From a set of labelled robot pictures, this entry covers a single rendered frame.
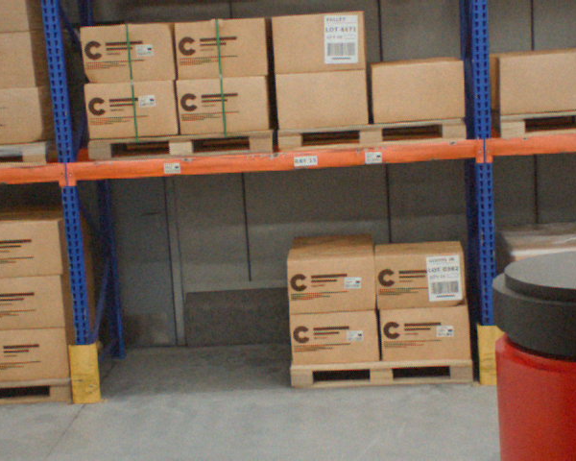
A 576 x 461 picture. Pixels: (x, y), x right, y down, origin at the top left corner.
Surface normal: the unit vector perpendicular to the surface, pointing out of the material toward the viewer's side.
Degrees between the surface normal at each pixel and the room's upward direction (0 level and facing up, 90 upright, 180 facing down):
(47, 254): 90
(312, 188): 90
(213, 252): 90
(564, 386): 90
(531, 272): 0
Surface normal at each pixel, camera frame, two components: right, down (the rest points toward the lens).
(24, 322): -0.07, 0.22
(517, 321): -0.82, 0.15
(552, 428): -0.65, 0.16
